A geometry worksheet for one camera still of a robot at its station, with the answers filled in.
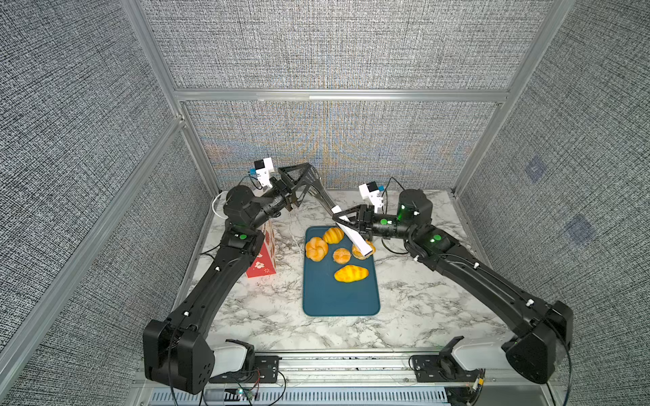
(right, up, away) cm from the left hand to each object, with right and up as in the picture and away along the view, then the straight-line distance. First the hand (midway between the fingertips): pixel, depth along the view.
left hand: (316, 172), depth 62 cm
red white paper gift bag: (-20, -28, +28) cm, 44 cm away
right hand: (+5, -11, 0) cm, 12 cm away
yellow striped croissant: (+11, -31, +28) cm, 43 cm away
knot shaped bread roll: (-1, -24, +35) cm, 42 cm away
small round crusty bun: (+8, -26, +32) cm, 42 cm away
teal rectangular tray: (+6, -35, +28) cm, 45 cm away
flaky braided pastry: (+14, -25, +34) cm, 44 cm away
